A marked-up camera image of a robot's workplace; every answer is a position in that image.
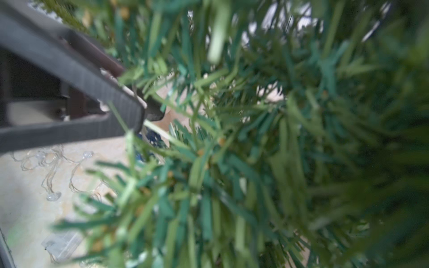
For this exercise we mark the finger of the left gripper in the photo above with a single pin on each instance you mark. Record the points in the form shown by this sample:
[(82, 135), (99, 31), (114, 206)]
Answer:
[(51, 73), (31, 136)]

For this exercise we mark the small christmas tree wooden base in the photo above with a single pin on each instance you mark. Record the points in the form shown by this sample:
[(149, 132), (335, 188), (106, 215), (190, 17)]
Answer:
[(307, 140)]

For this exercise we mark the beige table mat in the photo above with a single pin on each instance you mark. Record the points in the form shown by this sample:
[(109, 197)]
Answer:
[(36, 191)]

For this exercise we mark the clear battery box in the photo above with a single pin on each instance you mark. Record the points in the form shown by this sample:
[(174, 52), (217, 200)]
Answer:
[(61, 245)]

